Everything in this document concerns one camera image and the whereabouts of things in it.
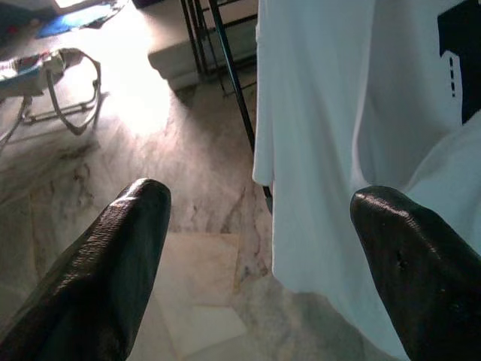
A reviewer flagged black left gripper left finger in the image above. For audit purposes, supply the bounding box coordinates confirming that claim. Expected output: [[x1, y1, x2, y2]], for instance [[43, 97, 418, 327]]
[[0, 178, 172, 361]]

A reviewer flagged blue floor mat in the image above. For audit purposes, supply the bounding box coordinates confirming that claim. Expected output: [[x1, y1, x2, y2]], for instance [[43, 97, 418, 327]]
[[35, 3, 122, 41]]

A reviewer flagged white t-shirt black print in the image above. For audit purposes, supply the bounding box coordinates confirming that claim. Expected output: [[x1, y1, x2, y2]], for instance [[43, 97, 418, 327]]
[[252, 0, 481, 361]]

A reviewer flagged pale low platform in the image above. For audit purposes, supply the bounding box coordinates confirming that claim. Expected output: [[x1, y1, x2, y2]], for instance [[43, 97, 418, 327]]
[[147, 14, 260, 91]]

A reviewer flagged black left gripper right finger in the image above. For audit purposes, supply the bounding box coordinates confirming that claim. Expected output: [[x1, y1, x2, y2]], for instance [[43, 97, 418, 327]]
[[349, 184, 481, 361]]

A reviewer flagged baby bouncer seat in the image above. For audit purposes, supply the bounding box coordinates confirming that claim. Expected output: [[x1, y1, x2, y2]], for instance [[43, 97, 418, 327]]
[[0, 47, 103, 151]]

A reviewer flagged black metal drying rack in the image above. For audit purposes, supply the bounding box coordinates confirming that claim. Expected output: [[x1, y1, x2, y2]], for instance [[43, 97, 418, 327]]
[[179, 0, 274, 214]]

